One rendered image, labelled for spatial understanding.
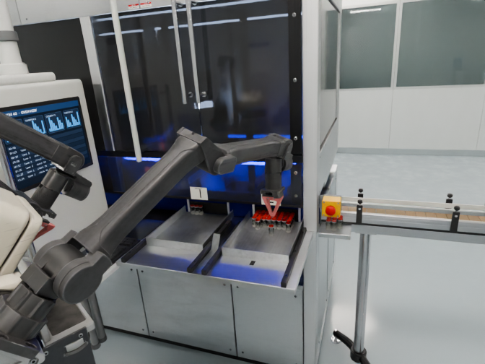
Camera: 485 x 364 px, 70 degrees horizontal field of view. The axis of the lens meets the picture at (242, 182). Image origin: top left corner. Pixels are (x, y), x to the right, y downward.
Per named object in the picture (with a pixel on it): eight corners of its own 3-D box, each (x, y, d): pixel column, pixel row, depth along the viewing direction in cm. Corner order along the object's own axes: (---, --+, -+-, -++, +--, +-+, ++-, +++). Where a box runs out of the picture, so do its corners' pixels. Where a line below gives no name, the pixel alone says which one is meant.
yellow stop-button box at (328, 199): (323, 209, 148) (324, 193, 146) (341, 210, 146) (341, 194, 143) (321, 217, 142) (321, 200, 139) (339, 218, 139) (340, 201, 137)
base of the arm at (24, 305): (-25, 307, 60) (-16, 345, 51) (10, 267, 62) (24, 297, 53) (19, 323, 65) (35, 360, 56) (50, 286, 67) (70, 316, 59)
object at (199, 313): (111, 245, 331) (92, 155, 302) (333, 275, 263) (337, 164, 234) (16, 315, 242) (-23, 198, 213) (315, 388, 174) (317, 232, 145)
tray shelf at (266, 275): (177, 214, 177) (177, 211, 176) (315, 227, 154) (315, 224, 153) (116, 265, 134) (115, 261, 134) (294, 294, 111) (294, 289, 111)
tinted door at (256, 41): (204, 152, 152) (189, 3, 133) (302, 154, 138) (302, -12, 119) (203, 152, 152) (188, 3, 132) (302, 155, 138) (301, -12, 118)
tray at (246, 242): (249, 217, 163) (249, 211, 162) (304, 222, 155) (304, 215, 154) (221, 255, 133) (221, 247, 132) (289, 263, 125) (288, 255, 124)
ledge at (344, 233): (322, 222, 158) (322, 218, 158) (351, 224, 154) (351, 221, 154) (318, 236, 146) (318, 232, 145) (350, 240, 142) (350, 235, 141)
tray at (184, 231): (185, 211, 175) (184, 205, 173) (233, 216, 166) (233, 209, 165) (146, 245, 144) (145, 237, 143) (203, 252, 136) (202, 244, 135)
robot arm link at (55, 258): (12, 284, 59) (28, 302, 57) (55, 236, 62) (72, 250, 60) (50, 296, 67) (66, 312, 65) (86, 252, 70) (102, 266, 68)
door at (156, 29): (116, 149, 168) (92, 16, 148) (203, 152, 152) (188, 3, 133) (115, 149, 167) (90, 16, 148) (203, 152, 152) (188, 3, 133)
